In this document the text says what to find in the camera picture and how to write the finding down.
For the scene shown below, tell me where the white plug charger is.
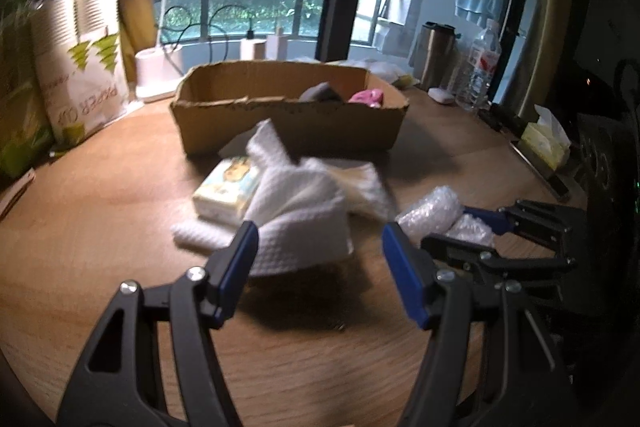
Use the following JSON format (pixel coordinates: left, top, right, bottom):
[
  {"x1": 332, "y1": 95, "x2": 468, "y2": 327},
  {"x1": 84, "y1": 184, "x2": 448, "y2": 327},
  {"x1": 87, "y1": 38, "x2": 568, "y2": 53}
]
[{"x1": 265, "y1": 26, "x2": 288, "y2": 62}]

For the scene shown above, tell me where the small tissue packet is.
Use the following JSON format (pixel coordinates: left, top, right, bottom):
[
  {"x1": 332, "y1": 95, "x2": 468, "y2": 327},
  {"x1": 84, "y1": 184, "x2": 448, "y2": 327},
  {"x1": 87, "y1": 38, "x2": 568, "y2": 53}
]
[{"x1": 192, "y1": 156, "x2": 262, "y2": 225}]

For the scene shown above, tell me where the bubble wrap roll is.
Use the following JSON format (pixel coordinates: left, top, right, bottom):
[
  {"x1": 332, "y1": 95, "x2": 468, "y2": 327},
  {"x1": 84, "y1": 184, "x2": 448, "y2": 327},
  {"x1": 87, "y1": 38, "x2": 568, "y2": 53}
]
[{"x1": 395, "y1": 185, "x2": 495, "y2": 247}]

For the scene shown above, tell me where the green yellow snack bag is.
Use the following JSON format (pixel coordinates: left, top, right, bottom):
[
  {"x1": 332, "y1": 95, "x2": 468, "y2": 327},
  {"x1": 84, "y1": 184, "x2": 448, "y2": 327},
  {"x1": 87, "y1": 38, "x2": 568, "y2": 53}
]
[{"x1": 1, "y1": 0, "x2": 54, "y2": 180}]

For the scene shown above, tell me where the black charging cable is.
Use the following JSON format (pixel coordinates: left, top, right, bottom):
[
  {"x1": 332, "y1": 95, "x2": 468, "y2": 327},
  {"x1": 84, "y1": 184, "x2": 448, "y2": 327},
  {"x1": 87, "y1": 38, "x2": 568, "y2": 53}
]
[{"x1": 158, "y1": 3, "x2": 256, "y2": 76}]

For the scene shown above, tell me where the white charger adapter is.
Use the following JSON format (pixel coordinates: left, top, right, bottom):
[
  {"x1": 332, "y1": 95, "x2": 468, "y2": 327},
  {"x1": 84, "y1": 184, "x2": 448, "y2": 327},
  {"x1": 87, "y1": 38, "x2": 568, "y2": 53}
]
[{"x1": 240, "y1": 38, "x2": 266, "y2": 61}]

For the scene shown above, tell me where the paper cup package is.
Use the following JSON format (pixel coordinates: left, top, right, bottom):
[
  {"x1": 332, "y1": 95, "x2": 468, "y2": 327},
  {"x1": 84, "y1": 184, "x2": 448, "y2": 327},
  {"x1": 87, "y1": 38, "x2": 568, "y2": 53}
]
[{"x1": 29, "y1": 0, "x2": 129, "y2": 148}]

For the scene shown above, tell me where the brown cardboard box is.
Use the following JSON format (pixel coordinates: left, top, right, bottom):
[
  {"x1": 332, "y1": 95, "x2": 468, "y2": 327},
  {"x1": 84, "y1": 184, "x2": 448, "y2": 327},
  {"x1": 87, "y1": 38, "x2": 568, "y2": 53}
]
[{"x1": 170, "y1": 61, "x2": 409, "y2": 156}]

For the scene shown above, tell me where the white textured cloth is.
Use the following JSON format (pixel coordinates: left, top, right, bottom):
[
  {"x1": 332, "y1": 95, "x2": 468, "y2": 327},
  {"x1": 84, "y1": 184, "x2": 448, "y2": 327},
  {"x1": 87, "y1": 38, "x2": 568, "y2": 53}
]
[{"x1": 170, "y1": 118, "x2": 396, "y2": 278}]

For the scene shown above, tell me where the steel thermos tumbler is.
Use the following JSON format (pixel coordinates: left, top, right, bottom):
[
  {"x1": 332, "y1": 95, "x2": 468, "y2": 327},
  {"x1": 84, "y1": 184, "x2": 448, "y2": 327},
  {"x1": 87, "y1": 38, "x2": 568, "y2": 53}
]
[{"x1": 409, "y1": 22, "x2": 459, "y2": 91}]

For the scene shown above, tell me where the small pink white knife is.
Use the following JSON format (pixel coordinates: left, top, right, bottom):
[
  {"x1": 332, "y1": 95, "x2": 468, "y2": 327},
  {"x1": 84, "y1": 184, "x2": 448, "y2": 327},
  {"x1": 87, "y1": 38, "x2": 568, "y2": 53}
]
[{"x1": 0, "y1": 169, "x2": 36, "y2": 220}]

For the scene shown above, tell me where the pink plush toy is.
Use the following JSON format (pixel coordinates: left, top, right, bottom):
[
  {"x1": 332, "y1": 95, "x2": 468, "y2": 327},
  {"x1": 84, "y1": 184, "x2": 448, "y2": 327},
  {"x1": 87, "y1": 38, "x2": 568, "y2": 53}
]
[{"x1": 348, "y1": 89, "x2": 384, "y2": 108}]

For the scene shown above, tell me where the white earbuds case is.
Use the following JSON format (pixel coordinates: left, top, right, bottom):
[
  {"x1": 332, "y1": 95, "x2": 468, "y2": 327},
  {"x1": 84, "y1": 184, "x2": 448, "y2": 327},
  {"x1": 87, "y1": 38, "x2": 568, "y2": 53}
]
[{"x1": 427, "y1": 88, "x2": 456, "y2": 105}]

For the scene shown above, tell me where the balcony railing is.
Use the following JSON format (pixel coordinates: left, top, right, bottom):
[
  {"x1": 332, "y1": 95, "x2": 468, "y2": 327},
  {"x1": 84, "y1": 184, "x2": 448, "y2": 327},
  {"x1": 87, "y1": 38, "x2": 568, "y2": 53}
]
[{"x1": 162, "y1": 0, "x2": 404, "y2": 47}]

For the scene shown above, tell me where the grey dotted sock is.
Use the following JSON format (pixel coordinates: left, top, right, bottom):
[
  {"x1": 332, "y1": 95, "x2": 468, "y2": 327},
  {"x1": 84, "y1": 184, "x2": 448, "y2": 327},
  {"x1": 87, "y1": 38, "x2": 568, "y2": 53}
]
[{"x1": 298, "y1": 82, "x2": 343, "y2": 102}]

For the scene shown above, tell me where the yellow tissue pack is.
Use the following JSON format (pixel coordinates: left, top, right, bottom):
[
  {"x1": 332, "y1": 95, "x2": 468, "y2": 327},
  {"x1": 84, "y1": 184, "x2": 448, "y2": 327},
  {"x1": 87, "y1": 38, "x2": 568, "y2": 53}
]
[{"x1": 521, "y1": 105, "x2": 572, "y2": 171}]

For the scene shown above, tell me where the clear water bottle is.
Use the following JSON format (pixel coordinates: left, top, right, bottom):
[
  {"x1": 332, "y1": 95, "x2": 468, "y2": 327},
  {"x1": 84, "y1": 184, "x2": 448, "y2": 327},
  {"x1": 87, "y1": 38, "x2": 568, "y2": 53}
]
[{"x1": 456, "y1": 18, "x2": 501, "y2": 112}]

